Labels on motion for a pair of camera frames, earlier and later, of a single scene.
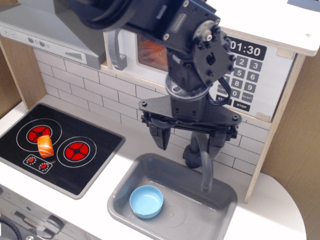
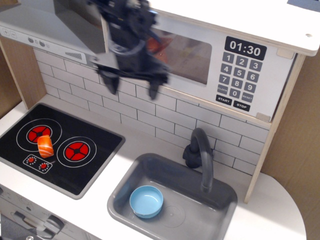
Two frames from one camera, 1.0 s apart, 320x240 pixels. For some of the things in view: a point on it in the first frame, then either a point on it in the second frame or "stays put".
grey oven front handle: [46, 227] stays put
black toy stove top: [66, 152] stays put
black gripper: [201, 113] → [130, 57]
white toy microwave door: [262, 84] stays put
